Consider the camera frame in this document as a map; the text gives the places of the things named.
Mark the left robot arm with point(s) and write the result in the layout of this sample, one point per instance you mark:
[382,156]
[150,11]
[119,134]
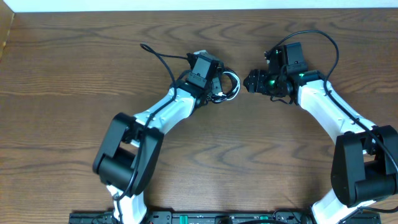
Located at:
[128,154]

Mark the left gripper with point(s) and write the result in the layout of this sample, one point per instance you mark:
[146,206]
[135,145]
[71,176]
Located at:
[217,83]

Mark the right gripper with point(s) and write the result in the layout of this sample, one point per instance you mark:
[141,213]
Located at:
[257,78]

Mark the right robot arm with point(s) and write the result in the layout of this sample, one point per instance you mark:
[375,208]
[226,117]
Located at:
[364,168]

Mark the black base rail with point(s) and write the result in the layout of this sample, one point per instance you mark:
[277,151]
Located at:
[164,217]

